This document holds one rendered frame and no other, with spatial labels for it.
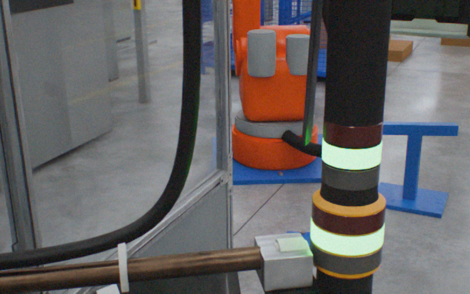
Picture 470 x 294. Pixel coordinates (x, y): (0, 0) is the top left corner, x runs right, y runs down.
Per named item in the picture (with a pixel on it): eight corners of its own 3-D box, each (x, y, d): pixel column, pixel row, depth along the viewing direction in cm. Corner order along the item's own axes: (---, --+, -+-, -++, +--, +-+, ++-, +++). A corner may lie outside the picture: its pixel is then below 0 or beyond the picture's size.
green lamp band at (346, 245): (323, 259, 35) (323, 240, 35) (302, 224, 39) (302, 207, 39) (395, 251, 36) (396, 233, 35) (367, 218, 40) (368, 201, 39)
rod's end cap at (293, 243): (279, 249, 36) (311, 246, 36) (270, 233, 38) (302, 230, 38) (278, 279, 36) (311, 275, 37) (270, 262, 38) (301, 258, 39)
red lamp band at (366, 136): (333, 150, 33) (334, 128, 33) (315, 130, 37) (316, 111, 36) (391, 145, 34) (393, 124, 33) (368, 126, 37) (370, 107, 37)
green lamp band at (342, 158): (332, 171, 34) (333, 151, 33) (314, 151, 37) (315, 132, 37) (389, 167, 34) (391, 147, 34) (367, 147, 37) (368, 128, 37)
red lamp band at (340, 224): (323, 238, 35) (325, 219, 34) (302, 206, 39) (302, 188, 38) (396, 231, 35) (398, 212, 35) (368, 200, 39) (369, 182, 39)
